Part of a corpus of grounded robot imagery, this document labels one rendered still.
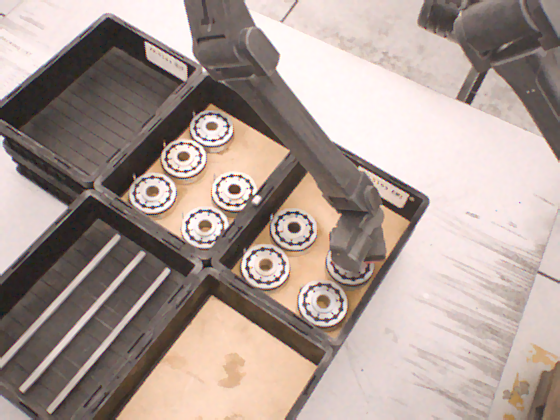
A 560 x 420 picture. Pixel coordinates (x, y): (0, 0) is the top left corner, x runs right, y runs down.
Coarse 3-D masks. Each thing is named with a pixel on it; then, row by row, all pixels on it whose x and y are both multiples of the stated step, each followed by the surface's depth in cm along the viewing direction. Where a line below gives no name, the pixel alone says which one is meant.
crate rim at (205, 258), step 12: (204, 72) 147; (192, 84) 145; (180, 96) 143; (168, 108) 141; (156, 120) 139; (144, 132) 137; (132, 144) 135; (120, 156) 134; (108, 168) 132; (276, 168) 135; (96, 180) 130; (108, 192) 129; (120, 204) 128; (252, 204) 130; (144, 216) 127; (240, 216) 129; (156, 228) 126; (228, 228) 127; (180, 240) 126; (216, 240) 126; (192, 252) 124
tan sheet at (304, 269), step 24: (312, 192) 144; (312, 216) 141; (336, 216) 142; (384, 216) 143; (264, 240) 138; (384, 240) 140; (240, 264) 134; (312, 264) 136; (288, 288) 132; (360, 288) 134
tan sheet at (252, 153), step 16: (224, 112) 154; (240, 128) 152; (240, 144) 150; (256, 144) 150; (272, 144) 150; (160, 160) 146; (208, 160) 147; (224, 160) 147; (240, 160) 147; (256, 160) 148; (272, 160) 148; (208, 176) 145; (256, 176) 145; (128, 192) 141; (192, 192) 142; (208, 192) 142; (176, 208) 140; (192, 208) 140; (176, 224) 138
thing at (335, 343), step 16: (336, 144) 139; (384, 176) 136; (272, 192) 132; (416, 192) 135; (256, 208) 130; (240, 224) 128; (416, 224) 131; (400, 240) 129; (224, 272) 122; (384, 272) 125; (256, 288) 121; (368, 288) 123; (272, 304) 120; (304, 320) 119; (352, 320) 119; (320, 336) 117; (336, 336) 118
